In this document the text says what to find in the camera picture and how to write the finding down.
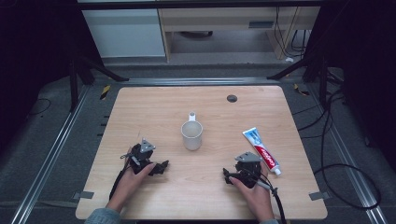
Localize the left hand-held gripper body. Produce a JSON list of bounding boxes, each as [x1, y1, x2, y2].
[[120, 137, 157, 175]]

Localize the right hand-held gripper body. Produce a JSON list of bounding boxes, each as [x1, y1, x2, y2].
[[229, 150, 263, 189]]

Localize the person's left hand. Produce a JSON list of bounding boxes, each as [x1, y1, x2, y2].
[[106, 155, 157, 213]]

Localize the person's right hand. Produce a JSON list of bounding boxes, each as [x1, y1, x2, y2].
[[228, 161, 276, 222]]

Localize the toothpaste tube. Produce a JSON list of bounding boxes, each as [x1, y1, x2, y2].
[[242, 126, 282, 176]]

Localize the white cup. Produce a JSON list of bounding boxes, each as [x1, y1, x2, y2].
[[180, 111, 204, 151]]

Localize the grey tape piece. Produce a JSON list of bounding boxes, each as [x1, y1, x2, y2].
[[72, 190, 95, 201], [308, 190, 331, 202]]

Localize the yellow black tape strip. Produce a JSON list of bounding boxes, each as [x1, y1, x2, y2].
[[99, 84, 112, 101], [292, 82, 311, 97]]

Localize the black metal stand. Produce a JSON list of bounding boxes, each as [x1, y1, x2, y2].
[[266, 46, 344, 108], [68, 43, 131, 114]]

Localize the white cabinet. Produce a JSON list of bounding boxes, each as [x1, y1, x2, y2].
[[81, 7, 166, 59]]

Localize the dark curtain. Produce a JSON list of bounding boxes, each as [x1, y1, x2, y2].
[[0, 0, 105, 157], [303, 0, 396, 175]]

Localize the light wooden desk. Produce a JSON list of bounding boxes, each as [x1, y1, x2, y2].
[[157, 6, 321, 63]]

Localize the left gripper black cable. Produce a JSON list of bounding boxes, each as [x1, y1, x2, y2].
[[108, 154, 133, 201]]

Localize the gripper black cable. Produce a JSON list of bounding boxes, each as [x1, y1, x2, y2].
[[108, 154, 133, 201], [250, 173, 288, 224]]

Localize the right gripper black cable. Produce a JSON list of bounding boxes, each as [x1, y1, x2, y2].
[[250, 173, 288, 224]]

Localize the aluminium floor rail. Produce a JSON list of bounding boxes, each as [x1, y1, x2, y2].
[[120, 77, 283, 87], [9, 84, 92, 224], [306, 83, 390, 224]]

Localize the thin black floor cable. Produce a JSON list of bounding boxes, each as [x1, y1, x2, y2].
[[27, 97, 52, 117]]

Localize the looped black floor cable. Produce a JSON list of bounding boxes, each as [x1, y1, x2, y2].
[[313, 88, 383, 210]]

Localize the hanging black desk cables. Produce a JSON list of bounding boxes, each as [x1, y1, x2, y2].
[[273, 6, 312, 61]]

